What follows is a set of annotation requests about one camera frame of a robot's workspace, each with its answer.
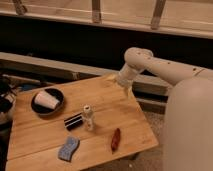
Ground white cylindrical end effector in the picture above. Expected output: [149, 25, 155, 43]
[116, 63, 140, 89]

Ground small clear plastic bottle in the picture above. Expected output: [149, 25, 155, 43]
[82, 105, 94, 131]

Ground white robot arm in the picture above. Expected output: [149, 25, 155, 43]
[116, 47, 213, 171]

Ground black white striped block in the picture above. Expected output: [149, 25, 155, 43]
[64, 114, 83, 131]

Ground wooden table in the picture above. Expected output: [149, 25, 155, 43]
[6, 76, 158, 171]

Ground black round plate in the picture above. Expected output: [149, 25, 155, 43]
[31, 88, 64, 116]

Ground white paper cup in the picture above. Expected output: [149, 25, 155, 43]
[34, 91, 60, 109]

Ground blue sponge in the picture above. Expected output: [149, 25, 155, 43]
[58, 137, 80, 162]

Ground dark objects at left edge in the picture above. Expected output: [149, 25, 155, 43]
[0, 76, 16, 125]

